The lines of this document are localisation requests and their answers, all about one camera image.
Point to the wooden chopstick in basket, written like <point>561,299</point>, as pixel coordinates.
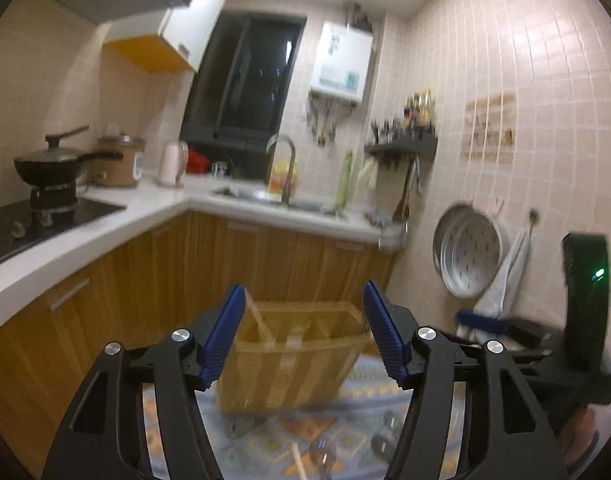
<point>264,332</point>

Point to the white wall cabinet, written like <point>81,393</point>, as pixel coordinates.
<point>172,40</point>

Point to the black wall spice shelf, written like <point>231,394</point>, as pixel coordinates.
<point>422,143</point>

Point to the clear plastic spoon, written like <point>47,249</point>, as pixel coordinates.
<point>323,457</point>

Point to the blue patterned table mat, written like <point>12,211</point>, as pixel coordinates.
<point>251,446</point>

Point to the round metal steamer tray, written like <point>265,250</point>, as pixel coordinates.
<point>468,248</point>

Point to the black gas stove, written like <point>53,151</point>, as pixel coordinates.
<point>22,228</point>

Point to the wooden chopstick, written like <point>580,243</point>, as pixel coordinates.
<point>301,462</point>
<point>264,332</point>

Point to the dark grey plastic spoon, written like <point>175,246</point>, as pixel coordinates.
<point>384,442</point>

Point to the yellow detergent bottle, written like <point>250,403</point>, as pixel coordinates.
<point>279,174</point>

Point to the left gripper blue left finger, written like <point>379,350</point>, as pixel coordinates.
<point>223,329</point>

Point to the white electric kettle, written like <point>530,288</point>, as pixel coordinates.
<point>173,163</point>

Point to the brown rice cooker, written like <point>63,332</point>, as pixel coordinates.
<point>125,172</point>

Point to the person's right hand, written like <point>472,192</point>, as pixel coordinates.
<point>577,438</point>

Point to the white water heater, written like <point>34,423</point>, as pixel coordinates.
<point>341,63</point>

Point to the grey hanging towel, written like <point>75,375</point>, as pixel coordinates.
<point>498,300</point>

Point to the dark kitchen window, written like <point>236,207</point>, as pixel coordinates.
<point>237,97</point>

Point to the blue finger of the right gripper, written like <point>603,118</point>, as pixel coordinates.
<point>481,322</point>

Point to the beige plastic utensil basket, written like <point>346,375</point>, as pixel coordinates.
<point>316,346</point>

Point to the green bottle brush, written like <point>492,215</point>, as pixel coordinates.
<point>344,180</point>

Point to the black wok on stove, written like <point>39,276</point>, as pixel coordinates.
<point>57,165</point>

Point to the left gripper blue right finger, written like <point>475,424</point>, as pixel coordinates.
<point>390,343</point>

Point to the steel sink faucet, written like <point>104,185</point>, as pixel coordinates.
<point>285,196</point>

